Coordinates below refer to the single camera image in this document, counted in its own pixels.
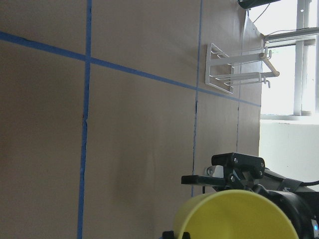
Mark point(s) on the yellow-green plastic cup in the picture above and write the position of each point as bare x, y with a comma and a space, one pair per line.
232, 214

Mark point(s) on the white wire cup rack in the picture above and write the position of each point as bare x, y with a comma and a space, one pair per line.
222, 70

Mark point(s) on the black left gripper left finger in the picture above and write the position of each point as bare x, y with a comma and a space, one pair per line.
168, 235

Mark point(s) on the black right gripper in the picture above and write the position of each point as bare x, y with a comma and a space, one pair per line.
299, 203

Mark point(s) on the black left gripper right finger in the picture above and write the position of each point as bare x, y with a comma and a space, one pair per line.
186, 235

